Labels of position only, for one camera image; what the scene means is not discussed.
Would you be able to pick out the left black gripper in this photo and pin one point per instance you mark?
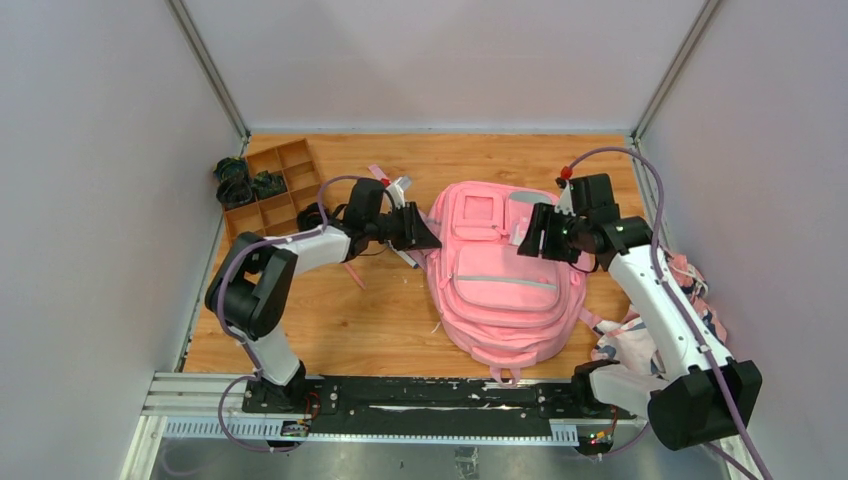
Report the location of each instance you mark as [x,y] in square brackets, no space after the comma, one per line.
[406,225]

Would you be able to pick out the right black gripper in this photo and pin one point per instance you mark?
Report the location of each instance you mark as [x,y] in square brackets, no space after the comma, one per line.
[544,217]

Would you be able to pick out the pink student backpack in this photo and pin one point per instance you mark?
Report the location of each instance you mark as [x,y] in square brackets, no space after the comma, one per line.
[507,311]

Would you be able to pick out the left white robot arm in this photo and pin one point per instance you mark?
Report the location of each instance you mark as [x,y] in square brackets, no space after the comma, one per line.
[249,292]

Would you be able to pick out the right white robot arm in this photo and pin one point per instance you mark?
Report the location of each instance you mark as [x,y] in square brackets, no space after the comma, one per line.
[704,394]

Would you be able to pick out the white blue marker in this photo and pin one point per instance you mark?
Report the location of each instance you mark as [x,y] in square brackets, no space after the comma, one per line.
[405,257]

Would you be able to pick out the pink pencil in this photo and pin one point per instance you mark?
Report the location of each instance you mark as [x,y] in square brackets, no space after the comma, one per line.
[356,278]

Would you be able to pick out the pink patterned cloth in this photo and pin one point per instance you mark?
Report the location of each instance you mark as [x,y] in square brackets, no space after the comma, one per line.
[627,340]

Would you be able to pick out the wooden divided organizer tray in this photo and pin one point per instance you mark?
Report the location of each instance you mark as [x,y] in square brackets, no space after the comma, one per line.
[294,162]

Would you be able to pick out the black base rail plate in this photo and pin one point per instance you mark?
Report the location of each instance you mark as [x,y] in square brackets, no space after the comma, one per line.
[398,407]

